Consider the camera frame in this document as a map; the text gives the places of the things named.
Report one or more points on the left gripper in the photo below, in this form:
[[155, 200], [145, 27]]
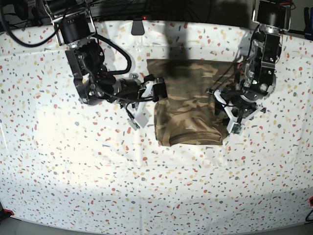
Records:
[[235, 105]]

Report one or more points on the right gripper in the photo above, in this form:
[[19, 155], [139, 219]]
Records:
[[137, 93]]

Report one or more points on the camouflage T-shirt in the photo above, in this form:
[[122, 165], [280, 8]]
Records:
[[188, 115]]

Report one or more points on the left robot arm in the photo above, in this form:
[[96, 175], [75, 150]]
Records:
[[254, 79]]

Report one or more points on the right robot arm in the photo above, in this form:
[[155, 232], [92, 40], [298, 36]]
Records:
[[93, 81]]

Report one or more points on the black power strip red light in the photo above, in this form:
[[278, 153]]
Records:
[[123, 17]]

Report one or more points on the red clamp right corner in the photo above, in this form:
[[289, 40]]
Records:
[[311, 201]]

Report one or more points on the red clamp corner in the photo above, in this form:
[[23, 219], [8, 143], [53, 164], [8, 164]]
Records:
[[311, 201], [8, 212]]

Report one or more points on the speckled white tablecloth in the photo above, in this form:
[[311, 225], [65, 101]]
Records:
[[83, 168]]

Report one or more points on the red clamp left corner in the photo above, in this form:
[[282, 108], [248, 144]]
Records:
[[8, 212]]

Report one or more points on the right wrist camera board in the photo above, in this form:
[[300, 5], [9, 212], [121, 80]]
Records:
[[137, 122]]

